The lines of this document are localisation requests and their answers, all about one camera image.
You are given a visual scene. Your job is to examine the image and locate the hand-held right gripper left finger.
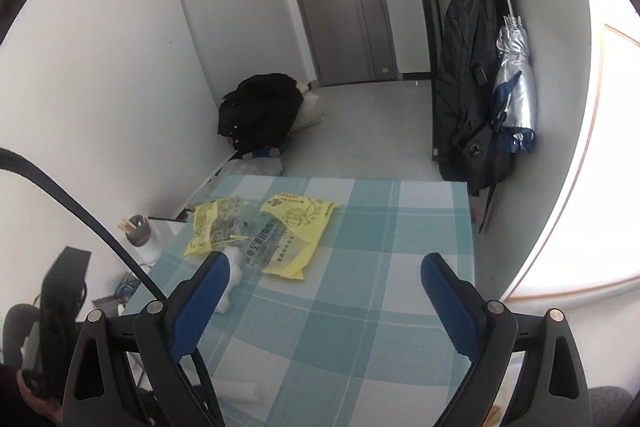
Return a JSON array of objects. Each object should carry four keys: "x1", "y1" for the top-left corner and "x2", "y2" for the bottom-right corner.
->
[{"x1": 62, "y1": 251, "x2": 232, "y2": 427}]

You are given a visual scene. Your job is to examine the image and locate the black cable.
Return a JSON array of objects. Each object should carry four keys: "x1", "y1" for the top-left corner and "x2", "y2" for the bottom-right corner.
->
[{"x1": 0, "y1": 148, "x2": 223, "y2": 427}]

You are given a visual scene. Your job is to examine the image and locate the yellow plastic packet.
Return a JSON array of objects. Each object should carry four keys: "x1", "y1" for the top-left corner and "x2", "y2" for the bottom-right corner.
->
[
  {"x1": 183, "y1": 196, "x2": 262, "y2": 259},
  {"x1": 244, "y1": 192, "x2": 342, "y2": 281}
]

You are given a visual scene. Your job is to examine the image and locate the grey cup with sticks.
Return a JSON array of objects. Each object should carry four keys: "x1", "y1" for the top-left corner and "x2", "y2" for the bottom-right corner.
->
[{"x1": 117, "y1": 215, "x2": 151, "y2": 249}]

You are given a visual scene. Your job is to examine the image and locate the clear plastic bag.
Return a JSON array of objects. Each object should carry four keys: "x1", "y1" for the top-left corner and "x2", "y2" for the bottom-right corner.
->
[{"x1": 214, "y1": 155, "x2": 285, "y2": 180}]

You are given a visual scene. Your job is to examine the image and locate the beige bag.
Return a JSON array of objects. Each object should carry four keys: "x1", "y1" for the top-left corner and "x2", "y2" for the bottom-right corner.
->
[{"x1": 292, "y1": 80, "x2": 326, "y2": 132}]

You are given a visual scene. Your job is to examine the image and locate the black bag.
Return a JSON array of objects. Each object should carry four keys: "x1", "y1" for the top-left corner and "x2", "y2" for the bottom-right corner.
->
[{"x1": 217, "y1": 72, "x2": 306, "y2": 152}]

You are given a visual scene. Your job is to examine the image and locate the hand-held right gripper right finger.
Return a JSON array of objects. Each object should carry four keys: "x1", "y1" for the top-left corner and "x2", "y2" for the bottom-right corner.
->
[{"x1": 420, "y1": 251, "x2": 589, "y2": 427}]

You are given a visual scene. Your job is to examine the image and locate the white wardrobe with gold trim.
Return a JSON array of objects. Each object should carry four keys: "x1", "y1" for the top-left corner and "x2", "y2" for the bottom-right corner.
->
[{"x1": 499, "y1": 0, "x2": 640, "y2": 304}]

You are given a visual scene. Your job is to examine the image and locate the silver folding umbrella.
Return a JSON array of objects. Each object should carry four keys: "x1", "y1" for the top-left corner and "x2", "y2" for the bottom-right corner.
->
[{"x1": 489, "y1": 0, "x2": 537, "y2": 152}]

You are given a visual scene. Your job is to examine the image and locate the blue cables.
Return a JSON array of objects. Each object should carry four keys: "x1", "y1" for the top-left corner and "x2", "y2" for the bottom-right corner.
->
[{"x1": 113, "y1": 270, "x2": 144, "y2": 304}]

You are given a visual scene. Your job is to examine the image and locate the blue checkered tablecloth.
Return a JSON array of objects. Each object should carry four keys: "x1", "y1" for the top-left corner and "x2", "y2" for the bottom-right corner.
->
[{"x1": 120, "y1": 174, "x2": 477, "y2": 427}]

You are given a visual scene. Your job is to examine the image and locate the black hanging backpack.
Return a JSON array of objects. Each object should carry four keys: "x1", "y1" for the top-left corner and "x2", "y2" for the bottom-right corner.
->
[{"x1": 431, "y1": 0, "x2": 513, "y2": 196}]

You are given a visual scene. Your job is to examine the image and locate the black pen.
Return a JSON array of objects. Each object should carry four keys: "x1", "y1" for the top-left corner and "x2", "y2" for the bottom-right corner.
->
[{"x1": 147, "y1": 212, "x2": 195, "y2": 224}]

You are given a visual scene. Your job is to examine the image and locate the white small bottle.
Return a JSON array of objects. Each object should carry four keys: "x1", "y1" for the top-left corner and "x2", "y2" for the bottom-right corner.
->
[{"x1": 216, "y1": 244, "x2": 247, "y2": 316}]

